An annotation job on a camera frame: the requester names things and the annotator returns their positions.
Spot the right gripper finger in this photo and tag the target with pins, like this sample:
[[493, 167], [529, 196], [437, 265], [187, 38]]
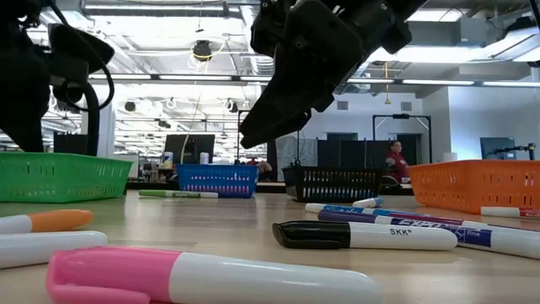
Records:
[[274, 133], [274, 110]]

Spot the blue plastic basket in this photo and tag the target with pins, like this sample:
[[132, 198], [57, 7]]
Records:
[[217, 179]]

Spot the green plastic basket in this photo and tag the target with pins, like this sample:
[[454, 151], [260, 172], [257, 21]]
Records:
[[63, 177]]

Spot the thin blue marker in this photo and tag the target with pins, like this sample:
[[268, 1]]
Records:
[[346, 209]]

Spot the thin light green marker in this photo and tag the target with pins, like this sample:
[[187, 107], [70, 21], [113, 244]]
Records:
[[177, 194]]

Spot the small blue cap marker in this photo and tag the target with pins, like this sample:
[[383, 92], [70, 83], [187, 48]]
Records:
[[369, 202]]

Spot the small orange cap marker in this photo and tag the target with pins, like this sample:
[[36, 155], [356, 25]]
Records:
[[59, 220]]

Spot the small black cap marker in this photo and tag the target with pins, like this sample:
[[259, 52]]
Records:
[[358, 236]]

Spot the small yellow cap marker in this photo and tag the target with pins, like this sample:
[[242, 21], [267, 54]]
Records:
[[50, 249]]

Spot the orange plastic basket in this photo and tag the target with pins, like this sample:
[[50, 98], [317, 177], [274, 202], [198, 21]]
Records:
[[464, 186]]

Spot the thin purple marker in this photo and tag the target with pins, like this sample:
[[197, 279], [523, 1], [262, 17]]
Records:
[[485, 236]]

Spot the thin red marker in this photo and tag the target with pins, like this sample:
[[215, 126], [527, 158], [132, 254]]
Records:
[[502, 212]]

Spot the person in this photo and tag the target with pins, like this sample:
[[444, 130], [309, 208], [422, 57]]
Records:
[[396, 162], [265, 166]]

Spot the black computer monitor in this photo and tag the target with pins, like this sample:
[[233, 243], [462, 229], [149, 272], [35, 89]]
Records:
[[198, 148]]

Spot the black plastic basket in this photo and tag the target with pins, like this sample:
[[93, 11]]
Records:
[[333, 183]]

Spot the black desk lamp white shade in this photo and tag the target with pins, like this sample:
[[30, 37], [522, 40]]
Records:
[[80, 42]]

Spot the dark room partition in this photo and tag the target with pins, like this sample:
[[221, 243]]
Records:
[[354, 154]]

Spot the black ceiling device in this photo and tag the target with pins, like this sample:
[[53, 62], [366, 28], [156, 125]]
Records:
[[202, 50]]

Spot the white labelled canister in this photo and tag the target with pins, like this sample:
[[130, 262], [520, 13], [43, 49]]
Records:
[[168, 160]]

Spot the long ceiling light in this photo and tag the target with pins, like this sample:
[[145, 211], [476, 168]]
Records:
[[510, 83], [439, 82]]

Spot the small pink cap marker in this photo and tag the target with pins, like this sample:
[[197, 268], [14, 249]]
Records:
[[211, 278]]

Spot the dark computer monitor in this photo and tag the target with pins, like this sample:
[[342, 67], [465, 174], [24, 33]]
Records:
[[498, 148]]

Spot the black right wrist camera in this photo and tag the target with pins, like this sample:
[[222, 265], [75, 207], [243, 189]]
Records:
[[270, 25]]

